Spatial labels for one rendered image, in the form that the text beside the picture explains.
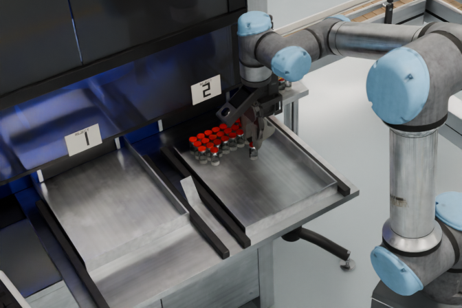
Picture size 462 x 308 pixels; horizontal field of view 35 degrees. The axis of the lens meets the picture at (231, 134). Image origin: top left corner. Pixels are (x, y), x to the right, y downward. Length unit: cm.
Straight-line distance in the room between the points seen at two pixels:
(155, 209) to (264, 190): 27
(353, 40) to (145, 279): 67
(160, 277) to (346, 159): 172
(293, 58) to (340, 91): 206
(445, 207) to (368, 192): 150
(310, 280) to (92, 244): 120
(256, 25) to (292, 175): 41
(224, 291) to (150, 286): 85
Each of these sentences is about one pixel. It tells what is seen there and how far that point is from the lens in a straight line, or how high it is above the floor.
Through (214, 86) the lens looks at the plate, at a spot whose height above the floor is 102.
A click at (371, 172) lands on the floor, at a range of 315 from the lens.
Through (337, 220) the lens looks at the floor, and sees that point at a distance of 293.
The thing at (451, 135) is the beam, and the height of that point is 46.
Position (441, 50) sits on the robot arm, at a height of 143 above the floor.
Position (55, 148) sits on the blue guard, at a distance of 175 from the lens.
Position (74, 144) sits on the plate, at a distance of 176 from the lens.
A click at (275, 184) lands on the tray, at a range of 178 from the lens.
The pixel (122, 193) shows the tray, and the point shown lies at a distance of 181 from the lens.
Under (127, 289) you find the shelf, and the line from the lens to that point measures 160.
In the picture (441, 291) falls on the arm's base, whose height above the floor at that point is 82.
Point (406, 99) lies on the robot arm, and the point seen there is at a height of 138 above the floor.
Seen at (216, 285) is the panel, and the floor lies 26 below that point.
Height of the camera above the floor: 211
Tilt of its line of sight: 39 degrees down
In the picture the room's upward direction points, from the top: 4 degrees counter-clockwise
